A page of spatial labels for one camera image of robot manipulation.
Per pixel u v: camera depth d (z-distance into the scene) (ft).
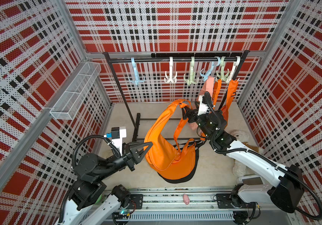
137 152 1.51
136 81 2.25
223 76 2.25
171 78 2.23
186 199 2.41
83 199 1.32
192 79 2.23
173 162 2.88
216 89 2.32
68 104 2.98
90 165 1.25
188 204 2.40
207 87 2.31
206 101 1.91
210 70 2.17
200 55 2.88
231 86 2.28
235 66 2.11
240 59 1.98
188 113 2.01
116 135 1.40
